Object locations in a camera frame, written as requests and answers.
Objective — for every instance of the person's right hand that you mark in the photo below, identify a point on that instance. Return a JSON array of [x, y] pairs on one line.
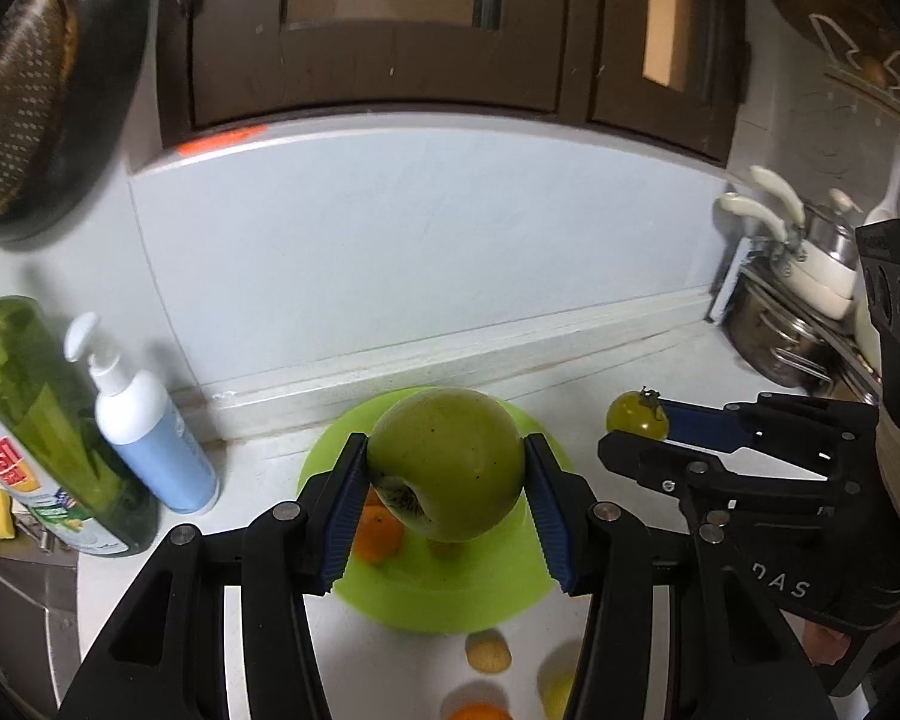
[[825, 645]]

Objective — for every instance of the white pump bottle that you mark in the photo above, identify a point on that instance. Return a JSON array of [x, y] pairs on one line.
[[150, 442]]

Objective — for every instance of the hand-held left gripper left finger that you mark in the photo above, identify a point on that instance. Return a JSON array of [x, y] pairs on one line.
[[343, 517]]

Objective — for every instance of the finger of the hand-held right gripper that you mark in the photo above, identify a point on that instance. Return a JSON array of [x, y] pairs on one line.
[[694, 427], [637, 457]]

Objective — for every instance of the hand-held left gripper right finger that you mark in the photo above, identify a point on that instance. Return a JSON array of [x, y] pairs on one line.
[[551, 517]]

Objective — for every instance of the yellow-green apple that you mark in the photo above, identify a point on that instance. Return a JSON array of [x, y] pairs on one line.
[[559, 697]]

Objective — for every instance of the black frying pan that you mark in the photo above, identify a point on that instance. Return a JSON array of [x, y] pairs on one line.
[[60, 90]]

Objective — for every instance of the green dish soap bottle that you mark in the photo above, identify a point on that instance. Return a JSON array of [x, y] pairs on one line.
[[37, 405]]

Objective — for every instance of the wooden cutting board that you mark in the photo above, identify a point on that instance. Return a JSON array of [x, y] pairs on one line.
[[817, 7]]

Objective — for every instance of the dark wooden window frame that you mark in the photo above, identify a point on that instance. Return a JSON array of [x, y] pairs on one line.
[[420, 30]]

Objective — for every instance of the white ladle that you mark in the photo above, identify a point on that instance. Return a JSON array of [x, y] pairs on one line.
[[889, 195]]

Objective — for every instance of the brown longan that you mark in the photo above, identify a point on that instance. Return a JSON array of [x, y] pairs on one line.
[[487, 651]]

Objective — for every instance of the yellow-green cherry tomato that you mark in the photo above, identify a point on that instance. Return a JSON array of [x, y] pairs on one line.
[[634, 414]]

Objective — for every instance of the large steel pot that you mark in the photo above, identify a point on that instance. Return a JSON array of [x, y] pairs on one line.
[[772, 337]]

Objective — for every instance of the large mandarin orange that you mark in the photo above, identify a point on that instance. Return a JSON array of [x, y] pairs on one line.
[[379, 536]]

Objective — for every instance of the white pot rack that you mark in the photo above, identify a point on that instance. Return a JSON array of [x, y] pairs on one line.
[[727, 292]]

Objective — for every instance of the large green apple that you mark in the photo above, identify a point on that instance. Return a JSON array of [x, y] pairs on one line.
[[450, 457]]

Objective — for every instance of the green plate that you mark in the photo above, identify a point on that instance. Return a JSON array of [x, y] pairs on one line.
[[465, 585]]

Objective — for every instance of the steel pot with lid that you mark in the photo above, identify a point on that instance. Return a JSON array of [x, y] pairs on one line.
[[832, 232]]

